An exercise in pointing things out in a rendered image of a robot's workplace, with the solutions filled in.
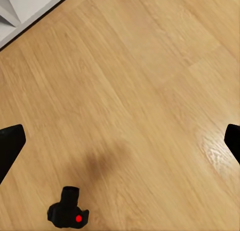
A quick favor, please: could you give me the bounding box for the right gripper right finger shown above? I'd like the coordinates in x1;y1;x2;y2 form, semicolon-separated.
224;124;240;164

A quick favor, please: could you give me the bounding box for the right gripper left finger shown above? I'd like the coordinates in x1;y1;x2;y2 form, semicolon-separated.
0;124;26;184

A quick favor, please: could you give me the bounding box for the digital camera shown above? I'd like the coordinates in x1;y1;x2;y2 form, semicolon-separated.
47;186;89;229

